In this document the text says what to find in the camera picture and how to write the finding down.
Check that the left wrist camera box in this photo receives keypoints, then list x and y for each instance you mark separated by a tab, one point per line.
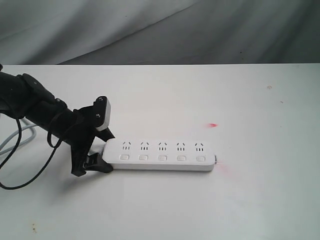
102	113

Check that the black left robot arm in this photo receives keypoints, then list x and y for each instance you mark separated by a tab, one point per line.
22	96

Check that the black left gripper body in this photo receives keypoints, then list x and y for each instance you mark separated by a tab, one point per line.
80	136

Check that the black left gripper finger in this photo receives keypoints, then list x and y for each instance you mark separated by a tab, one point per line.
105	135
96	163

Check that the grey backdrop cloth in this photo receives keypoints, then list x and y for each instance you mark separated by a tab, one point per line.
159	32

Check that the white five-outlet power strip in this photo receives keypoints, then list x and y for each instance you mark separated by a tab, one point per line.
160	155

